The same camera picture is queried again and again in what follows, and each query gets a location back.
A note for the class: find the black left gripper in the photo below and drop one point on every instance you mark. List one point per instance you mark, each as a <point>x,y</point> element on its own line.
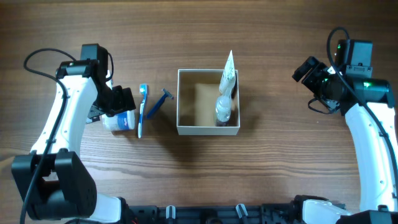
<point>124,101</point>

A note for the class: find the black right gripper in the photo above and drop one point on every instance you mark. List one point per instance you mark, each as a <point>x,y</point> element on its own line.
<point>309,79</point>

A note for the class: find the white cotton swab tub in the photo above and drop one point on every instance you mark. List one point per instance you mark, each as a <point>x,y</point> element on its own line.
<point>120,122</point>

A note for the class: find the blue white toothbrush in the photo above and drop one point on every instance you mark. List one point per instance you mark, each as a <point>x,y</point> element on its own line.
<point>143,90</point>

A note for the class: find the blue disposable razor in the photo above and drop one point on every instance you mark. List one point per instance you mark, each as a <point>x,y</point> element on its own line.
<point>159,103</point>

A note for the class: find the white bamboo print tube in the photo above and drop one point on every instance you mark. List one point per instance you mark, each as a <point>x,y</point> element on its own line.
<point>228,77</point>

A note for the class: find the clear bottle white cap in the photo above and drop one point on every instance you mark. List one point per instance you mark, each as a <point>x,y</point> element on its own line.
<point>223,108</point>

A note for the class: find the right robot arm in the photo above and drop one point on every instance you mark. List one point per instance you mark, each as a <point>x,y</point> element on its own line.
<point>368,107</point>

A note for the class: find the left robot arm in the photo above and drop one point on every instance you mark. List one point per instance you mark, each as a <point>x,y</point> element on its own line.
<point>53,182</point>

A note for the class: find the white open cardboard box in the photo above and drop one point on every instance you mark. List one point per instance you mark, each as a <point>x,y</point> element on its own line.
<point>197,91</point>

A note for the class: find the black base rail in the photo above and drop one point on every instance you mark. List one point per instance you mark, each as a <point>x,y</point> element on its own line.
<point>277,213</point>

